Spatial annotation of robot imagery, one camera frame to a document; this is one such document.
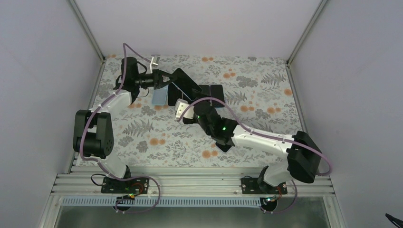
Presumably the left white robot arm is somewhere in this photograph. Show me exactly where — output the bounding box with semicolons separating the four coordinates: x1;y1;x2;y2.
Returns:
73;57;178;192

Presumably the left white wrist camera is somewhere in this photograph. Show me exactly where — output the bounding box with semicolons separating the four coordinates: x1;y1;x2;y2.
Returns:
149;55;160;74

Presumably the black smartphone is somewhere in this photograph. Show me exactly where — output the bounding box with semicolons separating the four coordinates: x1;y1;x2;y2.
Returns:
210;85;225;108

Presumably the left aluminium frame post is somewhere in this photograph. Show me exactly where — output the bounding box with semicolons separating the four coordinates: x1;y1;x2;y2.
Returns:
67;0;106;63

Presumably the aluminium mounting rail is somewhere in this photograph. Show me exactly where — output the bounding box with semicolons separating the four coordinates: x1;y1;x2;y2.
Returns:
51;166;335;197

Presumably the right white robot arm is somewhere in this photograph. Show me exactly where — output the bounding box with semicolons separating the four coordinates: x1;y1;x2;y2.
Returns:
193;101;321;193

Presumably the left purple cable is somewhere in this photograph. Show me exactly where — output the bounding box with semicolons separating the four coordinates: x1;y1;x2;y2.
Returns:
78;42;161;215

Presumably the floral patterned table mat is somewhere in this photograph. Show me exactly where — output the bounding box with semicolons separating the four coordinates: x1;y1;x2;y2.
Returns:
113;55;302;168

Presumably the aluminium frame post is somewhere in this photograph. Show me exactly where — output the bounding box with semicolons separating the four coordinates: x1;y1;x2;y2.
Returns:
67;0;106;63
287;0;328;65

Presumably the right aluminium frame post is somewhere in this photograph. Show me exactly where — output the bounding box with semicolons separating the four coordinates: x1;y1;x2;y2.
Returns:
287;0;328;65

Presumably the slotted grey cable duct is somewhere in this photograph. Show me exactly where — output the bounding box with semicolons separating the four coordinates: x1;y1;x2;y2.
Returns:
60;196;261;208

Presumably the purple smartphone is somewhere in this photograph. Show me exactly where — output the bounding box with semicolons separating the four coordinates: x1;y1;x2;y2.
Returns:
200;85;211;97

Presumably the light-blue phone case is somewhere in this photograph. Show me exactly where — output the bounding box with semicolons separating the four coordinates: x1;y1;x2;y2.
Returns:
152;86;168;106

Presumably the purple cable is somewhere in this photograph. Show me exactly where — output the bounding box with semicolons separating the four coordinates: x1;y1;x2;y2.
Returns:
78;42;161;215
176;96;333;215

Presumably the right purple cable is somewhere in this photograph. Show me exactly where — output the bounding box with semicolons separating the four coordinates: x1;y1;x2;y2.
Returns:
176;96;333;215

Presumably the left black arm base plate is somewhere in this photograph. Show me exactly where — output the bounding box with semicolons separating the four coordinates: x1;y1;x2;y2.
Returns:
101;177;149;195

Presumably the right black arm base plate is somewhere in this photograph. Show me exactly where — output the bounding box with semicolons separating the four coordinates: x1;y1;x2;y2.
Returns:
240;176;288;195

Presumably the smartphone in clear case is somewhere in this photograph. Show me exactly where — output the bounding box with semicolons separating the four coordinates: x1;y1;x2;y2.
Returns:
215;142;232;153

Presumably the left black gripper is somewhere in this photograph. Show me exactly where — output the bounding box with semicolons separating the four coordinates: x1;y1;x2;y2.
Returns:
134;69;176;89

